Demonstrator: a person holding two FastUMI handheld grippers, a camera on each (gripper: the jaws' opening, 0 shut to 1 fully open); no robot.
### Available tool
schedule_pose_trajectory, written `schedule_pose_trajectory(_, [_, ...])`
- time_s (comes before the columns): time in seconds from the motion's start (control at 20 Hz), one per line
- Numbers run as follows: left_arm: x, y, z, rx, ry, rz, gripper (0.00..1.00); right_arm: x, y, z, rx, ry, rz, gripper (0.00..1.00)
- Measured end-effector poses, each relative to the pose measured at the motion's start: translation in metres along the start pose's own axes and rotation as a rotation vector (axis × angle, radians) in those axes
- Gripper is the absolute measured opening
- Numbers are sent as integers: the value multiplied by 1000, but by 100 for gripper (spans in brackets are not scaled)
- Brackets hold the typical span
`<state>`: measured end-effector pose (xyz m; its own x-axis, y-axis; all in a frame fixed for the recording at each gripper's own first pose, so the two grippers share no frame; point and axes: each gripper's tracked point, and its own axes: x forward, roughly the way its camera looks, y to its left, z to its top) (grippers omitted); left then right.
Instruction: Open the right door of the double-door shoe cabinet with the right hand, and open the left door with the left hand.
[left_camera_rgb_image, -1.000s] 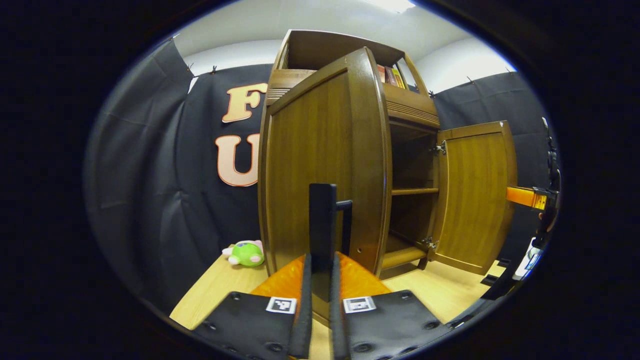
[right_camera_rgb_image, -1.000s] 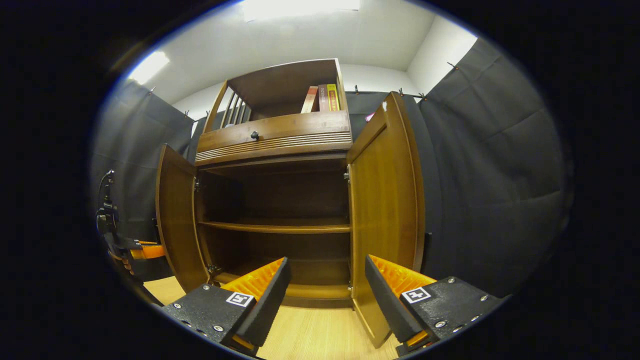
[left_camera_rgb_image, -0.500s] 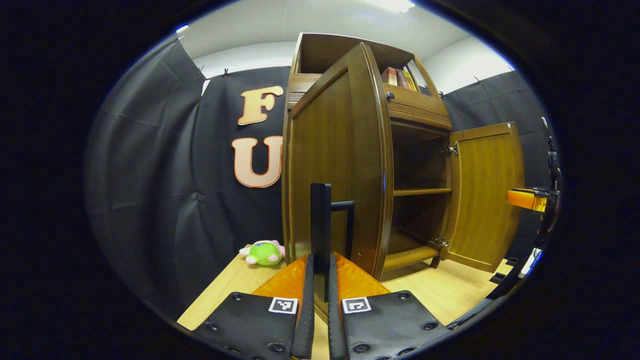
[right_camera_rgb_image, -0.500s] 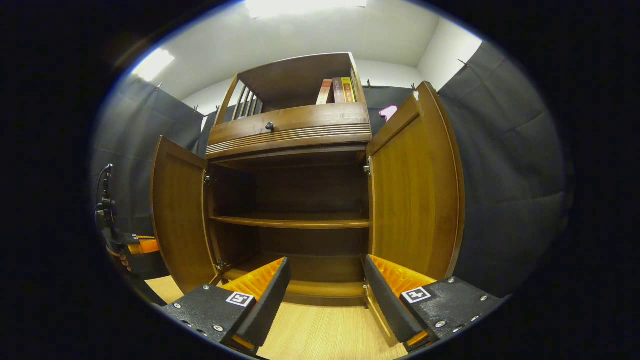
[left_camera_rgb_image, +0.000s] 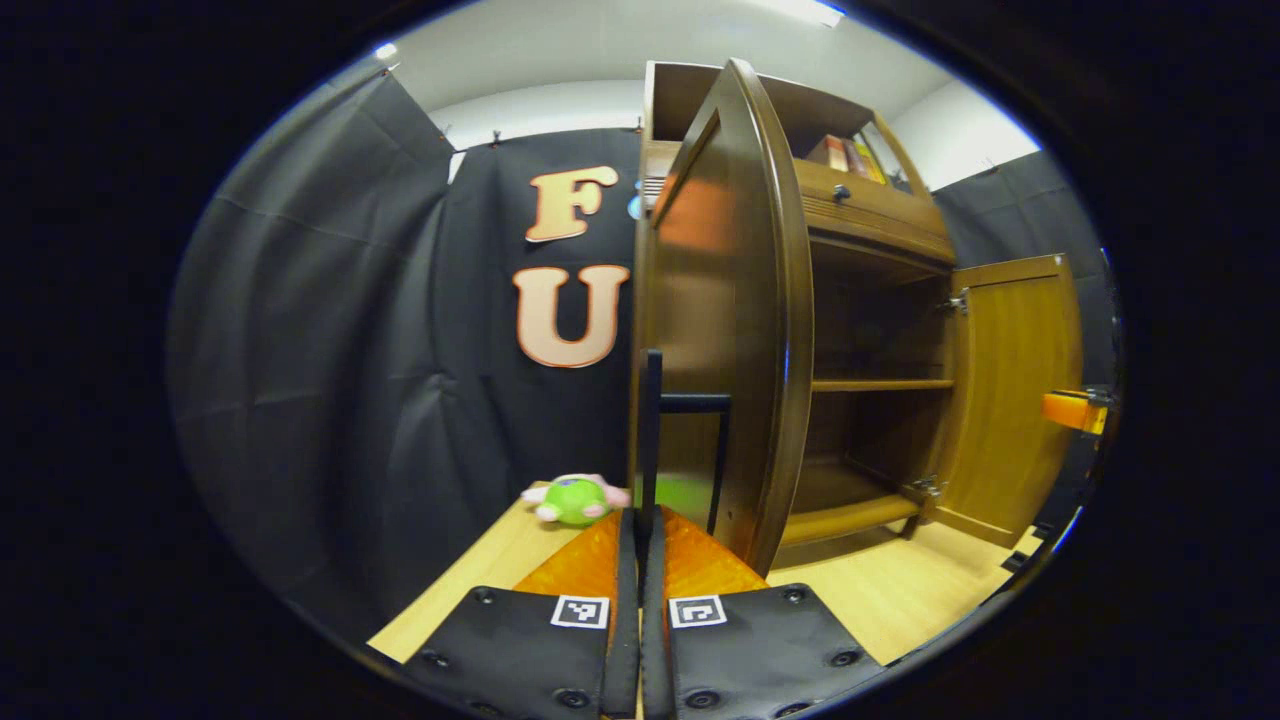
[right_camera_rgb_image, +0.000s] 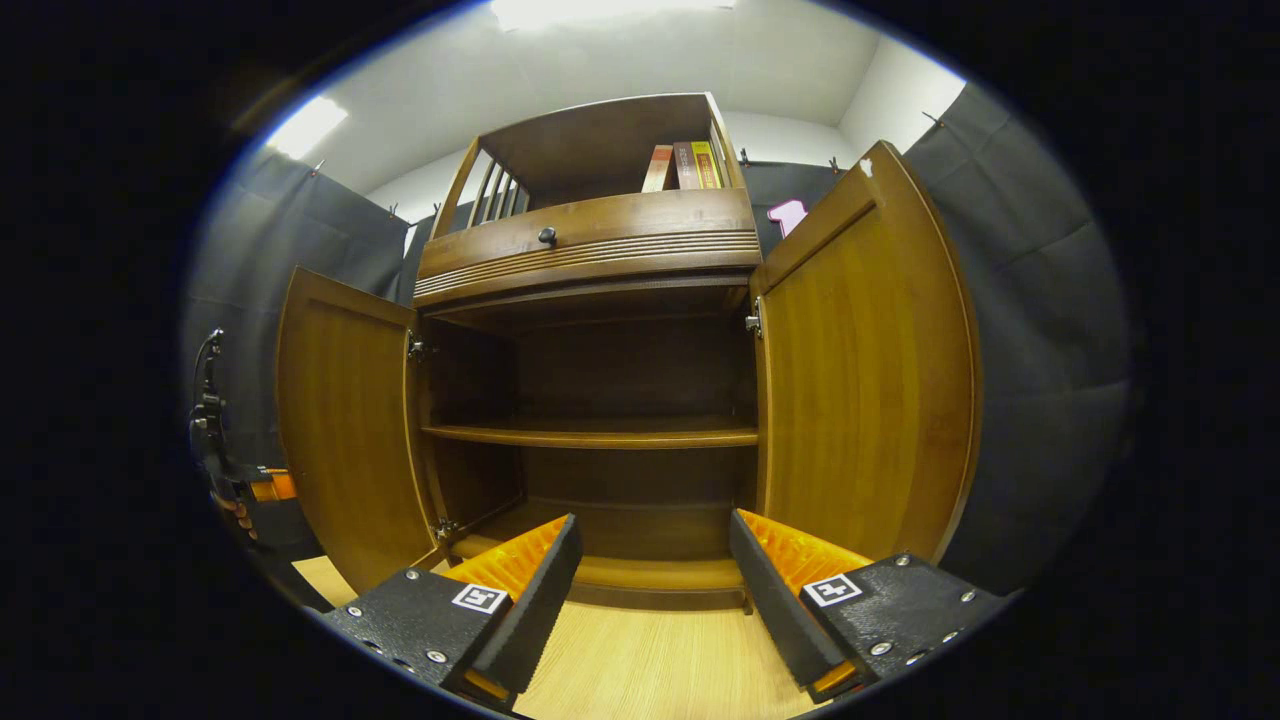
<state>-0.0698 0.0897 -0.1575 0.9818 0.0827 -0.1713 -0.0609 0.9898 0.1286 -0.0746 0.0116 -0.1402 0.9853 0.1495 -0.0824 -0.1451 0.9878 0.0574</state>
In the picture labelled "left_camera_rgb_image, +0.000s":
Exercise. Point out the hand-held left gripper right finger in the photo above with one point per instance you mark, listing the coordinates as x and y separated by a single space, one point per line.
760 650

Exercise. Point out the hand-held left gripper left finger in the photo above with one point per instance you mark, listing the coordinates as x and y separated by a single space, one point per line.
530 650

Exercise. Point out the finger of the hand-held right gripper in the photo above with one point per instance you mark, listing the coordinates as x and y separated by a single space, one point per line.
1070 412

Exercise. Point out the wooden shoe cabinet door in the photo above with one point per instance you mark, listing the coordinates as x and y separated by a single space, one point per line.
1015 400
730 300

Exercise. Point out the wooden double-door shoe cabinet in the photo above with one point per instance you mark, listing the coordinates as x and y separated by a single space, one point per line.
870 330

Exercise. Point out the green and pink plush toy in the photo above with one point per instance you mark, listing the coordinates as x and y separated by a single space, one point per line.
575 502

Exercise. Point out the wooden drawer with black knob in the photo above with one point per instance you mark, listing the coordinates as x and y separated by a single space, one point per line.
880 215

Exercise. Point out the yellow book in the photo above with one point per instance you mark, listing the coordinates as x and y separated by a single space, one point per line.
870 162

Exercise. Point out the red book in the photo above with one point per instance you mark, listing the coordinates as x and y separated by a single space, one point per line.
853 158

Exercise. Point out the black backdrop cloth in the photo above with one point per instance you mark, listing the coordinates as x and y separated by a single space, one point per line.
330 350

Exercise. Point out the small ceiling light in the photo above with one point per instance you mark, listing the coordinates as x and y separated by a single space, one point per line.
386 51

